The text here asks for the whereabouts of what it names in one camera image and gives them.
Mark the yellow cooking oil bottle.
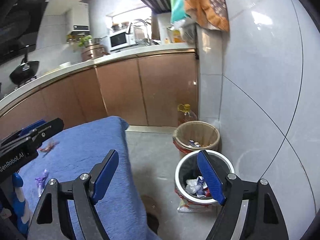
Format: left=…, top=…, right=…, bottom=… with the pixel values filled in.
left=177, top=104, right=197, bottom=126

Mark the white microwave oven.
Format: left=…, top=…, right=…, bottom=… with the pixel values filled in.
left=108, top=29, right=136, bottom=51

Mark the green potted plant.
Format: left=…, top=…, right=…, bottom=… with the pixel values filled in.
left=78, top=35, right=92, bottom=48

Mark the black frying pan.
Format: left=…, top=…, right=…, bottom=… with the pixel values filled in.
left=9, top=45, right=40, bottom=86

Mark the brown bucket with liner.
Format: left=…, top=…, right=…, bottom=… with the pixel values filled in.
left=172, top=121, right=221, bottom=159

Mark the white kitchen countertop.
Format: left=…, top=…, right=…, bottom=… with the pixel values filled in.
left=1, top=43, right=197, bottom=116

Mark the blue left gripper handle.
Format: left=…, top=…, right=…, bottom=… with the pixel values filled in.
left=12, top=173, right=33, bottom=236

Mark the orange brown hanging apron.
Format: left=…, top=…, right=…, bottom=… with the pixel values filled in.
left=184, top=0, right=229, bottom=32

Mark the teal hanging bag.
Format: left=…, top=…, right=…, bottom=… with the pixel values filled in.
left=170, top=0, right=186, bottom=24

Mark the white water heater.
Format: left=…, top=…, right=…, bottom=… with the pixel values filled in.
left=69, top=2, right=90, bottom=32

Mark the clear red candy wrapper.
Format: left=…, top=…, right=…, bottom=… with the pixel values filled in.
left=37, top=140, right=60, bottom=158

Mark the small purple wrapper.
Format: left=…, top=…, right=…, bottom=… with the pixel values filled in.
left=35, top=169, right=49, bottom=198

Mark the white round trash bin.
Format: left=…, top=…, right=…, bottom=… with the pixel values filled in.
left=174, top=150, right=234, bottom=205

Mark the chrome kitchen faucet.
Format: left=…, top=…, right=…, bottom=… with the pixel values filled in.
left=126, top=19, right=151, bottom=46

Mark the copper rice cooker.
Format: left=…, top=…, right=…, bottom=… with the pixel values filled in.
left=81, top=44, right=109, bottom=62

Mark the blue towel mat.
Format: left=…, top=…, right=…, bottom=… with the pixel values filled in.
left=15, top=115, right=161, bottom=240

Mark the black range hood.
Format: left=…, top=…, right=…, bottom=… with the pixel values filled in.
left=1, top=0, right=48, bottom=64

